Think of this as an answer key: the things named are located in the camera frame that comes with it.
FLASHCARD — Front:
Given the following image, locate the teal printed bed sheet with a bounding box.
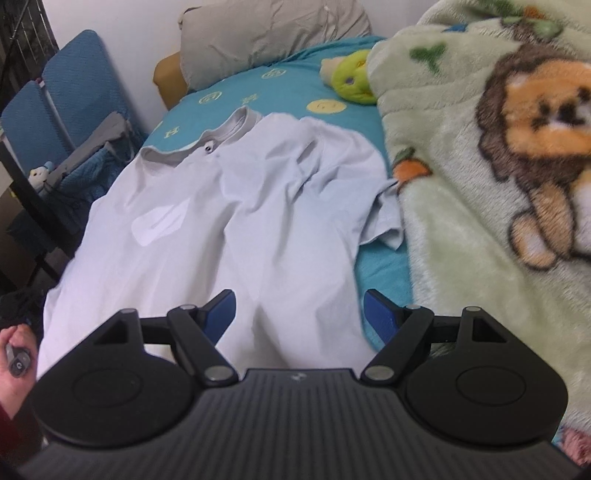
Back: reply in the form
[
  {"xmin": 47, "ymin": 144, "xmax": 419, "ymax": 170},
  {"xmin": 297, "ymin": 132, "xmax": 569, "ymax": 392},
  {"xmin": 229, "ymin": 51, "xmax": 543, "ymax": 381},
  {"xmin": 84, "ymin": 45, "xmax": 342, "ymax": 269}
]
[{"xmin": 139, "ymin": 36, "xmax": 416, "ymax": 352}]

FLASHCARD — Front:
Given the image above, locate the dark metal window grille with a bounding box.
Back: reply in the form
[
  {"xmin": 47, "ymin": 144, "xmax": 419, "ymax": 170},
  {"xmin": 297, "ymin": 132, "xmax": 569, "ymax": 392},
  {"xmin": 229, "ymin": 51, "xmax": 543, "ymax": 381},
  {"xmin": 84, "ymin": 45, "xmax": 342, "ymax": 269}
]
[{"xmin": 0, "ymin": 0, "xmax": 60, "ymax": 95}]

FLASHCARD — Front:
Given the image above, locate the white t-shirt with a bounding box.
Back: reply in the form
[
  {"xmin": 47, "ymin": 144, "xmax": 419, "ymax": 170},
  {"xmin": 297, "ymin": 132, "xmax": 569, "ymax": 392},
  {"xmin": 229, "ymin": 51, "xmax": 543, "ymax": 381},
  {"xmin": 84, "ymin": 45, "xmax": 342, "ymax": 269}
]
[{"xmin": 36, "ymin": 106, "xmax": 407, "ymax": 380}]

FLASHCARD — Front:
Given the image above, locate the grey cloth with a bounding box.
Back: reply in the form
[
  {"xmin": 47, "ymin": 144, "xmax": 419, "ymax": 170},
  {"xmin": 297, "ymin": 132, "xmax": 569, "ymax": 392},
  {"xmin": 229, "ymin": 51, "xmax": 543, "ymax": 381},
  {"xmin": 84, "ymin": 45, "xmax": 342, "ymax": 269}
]
[{"xmin": 48, "ymin": 113, "xmax": 134, "ymax": 185}]

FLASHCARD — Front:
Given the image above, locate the blue covered chair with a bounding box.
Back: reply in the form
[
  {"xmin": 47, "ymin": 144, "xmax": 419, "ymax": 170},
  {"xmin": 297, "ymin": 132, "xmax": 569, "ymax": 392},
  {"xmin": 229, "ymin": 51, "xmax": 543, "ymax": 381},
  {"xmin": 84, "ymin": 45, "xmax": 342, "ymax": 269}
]
[
  {"xmin": 0, "ymin": 80, "xmax": 75, "ymax": 163},
  {"xmin": 0, "ymin": 134, "xmax": 83, "ymax": 287},
  {"xmin": 42, "ymin": 30, "xmax": 148, "ymax": 204}
]

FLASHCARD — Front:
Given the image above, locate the small white plush toy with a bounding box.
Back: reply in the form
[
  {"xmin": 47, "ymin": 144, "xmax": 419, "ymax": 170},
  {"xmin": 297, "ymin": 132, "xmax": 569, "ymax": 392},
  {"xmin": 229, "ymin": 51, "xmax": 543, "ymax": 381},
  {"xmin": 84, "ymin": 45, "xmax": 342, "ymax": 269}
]
[{"xmin": 28, "ymin": 161, "xmax": 54, "ymax": 195}]

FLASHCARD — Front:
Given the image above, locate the brown headboard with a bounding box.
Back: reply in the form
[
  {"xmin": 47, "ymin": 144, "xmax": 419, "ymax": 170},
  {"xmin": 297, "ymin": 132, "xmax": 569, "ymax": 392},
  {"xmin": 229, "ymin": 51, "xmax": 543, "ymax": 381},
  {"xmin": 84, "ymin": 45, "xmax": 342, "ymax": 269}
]
[{"xmin": 153, "ymin": 52, "xmax": 188, "ymax": 112}]

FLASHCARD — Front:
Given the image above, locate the green plush toy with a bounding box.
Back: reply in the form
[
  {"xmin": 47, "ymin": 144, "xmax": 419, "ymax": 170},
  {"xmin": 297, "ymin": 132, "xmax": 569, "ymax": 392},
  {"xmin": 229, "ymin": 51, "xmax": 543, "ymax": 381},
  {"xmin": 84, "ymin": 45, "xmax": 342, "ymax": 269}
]
[{"xmin": 321, "ymin": 50, "xmax": 380, "ymax": 106}]

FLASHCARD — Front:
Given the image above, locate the person's left hand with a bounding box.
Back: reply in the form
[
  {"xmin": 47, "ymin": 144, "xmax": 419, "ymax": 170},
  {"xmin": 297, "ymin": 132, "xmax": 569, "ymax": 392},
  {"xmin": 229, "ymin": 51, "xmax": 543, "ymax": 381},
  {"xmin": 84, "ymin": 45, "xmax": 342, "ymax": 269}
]
[{"xmin": 0, "ymin": 324, "xmax": 37, "ymax": 418}]

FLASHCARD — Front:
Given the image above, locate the green lion printed blanket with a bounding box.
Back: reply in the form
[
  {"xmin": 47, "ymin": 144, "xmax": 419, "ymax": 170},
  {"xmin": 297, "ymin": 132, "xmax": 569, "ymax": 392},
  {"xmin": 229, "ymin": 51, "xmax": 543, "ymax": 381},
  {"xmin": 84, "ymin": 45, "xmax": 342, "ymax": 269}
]
[{"xmin": 367, "ymin": 0, "xmax": 591, "ymax": 464}]

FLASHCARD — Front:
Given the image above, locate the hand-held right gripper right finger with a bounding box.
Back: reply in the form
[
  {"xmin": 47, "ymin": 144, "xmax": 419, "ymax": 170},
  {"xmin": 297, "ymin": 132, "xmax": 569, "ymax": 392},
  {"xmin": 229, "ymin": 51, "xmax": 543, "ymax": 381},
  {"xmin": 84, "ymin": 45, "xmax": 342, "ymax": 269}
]
[{"xmin": 361, "ymin": 289, "xmax": 509, "ymax": 384}]

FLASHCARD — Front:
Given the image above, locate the grey pillow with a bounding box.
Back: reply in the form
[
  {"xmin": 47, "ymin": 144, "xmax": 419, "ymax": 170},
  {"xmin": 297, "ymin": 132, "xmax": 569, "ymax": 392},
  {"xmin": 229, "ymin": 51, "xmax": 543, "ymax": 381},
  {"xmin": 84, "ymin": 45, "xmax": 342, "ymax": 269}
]
[{"xmin": 179, "ymin": 0, "xmax": 374, "ymax": 93}]

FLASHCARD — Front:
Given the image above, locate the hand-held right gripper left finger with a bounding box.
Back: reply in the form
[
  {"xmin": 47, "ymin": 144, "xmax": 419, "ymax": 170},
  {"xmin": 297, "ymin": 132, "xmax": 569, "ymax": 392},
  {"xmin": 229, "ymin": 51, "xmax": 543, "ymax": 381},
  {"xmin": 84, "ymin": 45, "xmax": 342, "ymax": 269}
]
[{"xmin": 92, "ymin": 289, "xmax": 240, "ymax": 384}]

